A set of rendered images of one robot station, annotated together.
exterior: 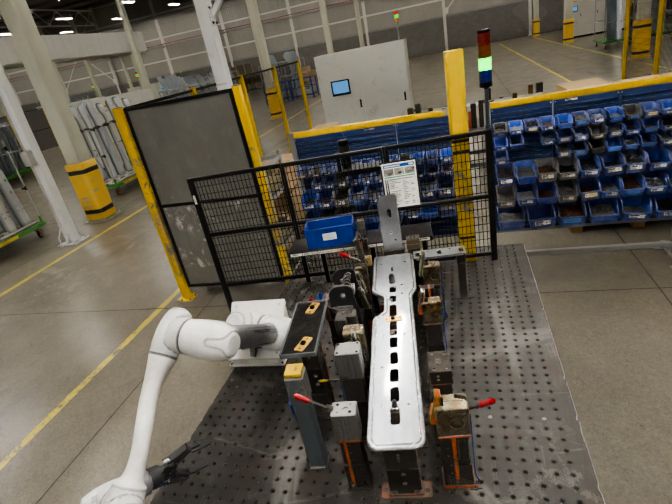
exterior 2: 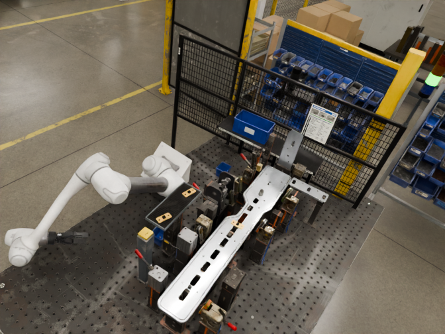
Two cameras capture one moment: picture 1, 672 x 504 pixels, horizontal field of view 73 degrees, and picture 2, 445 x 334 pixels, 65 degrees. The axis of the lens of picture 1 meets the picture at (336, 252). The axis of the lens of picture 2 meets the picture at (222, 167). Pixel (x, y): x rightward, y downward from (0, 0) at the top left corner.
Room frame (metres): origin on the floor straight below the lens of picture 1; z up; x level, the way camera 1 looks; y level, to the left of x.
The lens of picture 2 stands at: (0.29, -0.33, 2.73)
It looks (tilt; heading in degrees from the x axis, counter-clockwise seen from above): 42 degrees down; 12
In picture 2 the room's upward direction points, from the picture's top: 12 degrees clockwise
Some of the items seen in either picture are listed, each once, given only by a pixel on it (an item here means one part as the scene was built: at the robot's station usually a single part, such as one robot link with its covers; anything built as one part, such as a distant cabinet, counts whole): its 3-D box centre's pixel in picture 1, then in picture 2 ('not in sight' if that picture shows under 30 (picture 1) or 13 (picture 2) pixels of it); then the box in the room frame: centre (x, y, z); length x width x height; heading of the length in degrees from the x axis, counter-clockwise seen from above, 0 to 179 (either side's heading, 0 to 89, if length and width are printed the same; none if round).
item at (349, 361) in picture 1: (355, 389); (185, 255); (1.44, 0.03, 0.90); 0.13 x 0.10 x 0.41; 79
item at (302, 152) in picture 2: (359, 240); (269, 143); (2.65, -0.16, 1.02); 0.90 x 0.22 x 0.03; 79
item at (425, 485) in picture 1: (401, 461); (176, 315); (1.11, -0.07, 0.84); 0.18 x 0.06 x 0.29; 79
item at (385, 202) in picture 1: (389, 223); (289, 150); (2.45, -0.34, 1.17); 0.12 x 0.01 x 0.34; 79
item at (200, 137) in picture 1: (210, 205); (204, 41); (4.22, 1.07, 1.00); 1.34 x 0.14 x 2.00; 72
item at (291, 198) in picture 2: (434, 292); (285, 214); (2.09, -0.47, 0.87); 0.12 x 0.09 x 0.35; 79
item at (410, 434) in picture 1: (394, 322); (236, 227); (1.71, -0.19, 1.00); 1.38 x 0.22 x 0.02; 169
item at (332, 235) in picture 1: (330, 232); (253, 126); (2.68, 0.01, 1.10); 0.30 x 0.17 x 0.13; 82
